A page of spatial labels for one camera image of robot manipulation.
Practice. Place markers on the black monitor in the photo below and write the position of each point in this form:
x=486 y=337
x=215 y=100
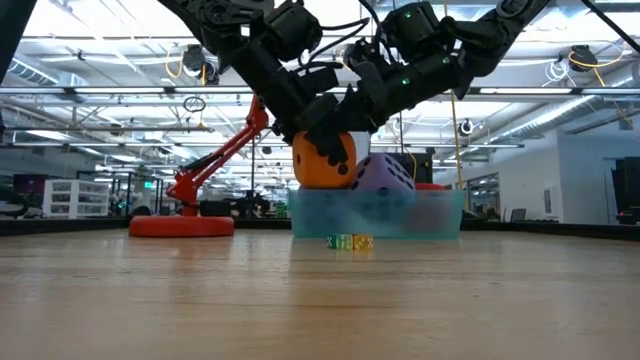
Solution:
x=627 y=190

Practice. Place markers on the white drawer shelf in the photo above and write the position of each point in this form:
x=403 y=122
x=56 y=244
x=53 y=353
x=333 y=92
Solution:
x=75 y=199

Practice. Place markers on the small green translucent die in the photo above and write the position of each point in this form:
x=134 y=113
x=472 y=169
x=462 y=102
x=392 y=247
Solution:
x=332 y=242

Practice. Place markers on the large red foam die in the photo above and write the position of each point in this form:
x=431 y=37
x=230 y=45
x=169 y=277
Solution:
x=430 y=187

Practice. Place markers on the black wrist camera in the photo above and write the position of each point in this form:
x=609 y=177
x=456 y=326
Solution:
x=292 y=30
x=412 y=27

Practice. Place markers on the red desk lamp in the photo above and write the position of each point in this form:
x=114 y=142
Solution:
x=180 y=227

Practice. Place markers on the large purple foam die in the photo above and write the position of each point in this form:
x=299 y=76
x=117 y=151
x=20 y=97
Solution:
x=382 y=175

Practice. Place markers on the small yellow translucent die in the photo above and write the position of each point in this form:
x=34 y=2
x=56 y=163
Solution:
x=363 y=242

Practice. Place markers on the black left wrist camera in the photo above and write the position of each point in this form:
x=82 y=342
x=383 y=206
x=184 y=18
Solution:
x=292 y=30

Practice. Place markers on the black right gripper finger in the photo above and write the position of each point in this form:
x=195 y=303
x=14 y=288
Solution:
x=362 y=107

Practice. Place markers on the large orange foam die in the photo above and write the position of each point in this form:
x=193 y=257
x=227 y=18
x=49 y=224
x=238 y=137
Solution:
x=312 y=167

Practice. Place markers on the small lime translucent die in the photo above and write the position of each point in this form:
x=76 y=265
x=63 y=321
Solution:
x=346 y=242

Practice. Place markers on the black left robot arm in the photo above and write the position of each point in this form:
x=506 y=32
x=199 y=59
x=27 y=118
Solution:
x=250 y=60

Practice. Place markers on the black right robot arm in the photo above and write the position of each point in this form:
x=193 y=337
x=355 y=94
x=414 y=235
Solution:
x=490 y=35

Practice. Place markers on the teal translucent plastic bin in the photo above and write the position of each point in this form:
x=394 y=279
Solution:
x=320 y=215

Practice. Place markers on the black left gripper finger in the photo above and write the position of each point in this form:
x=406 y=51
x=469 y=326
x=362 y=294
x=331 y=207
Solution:
x=330 y=142

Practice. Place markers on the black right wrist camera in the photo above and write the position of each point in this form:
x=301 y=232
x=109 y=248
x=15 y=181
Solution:
x=412 y=27

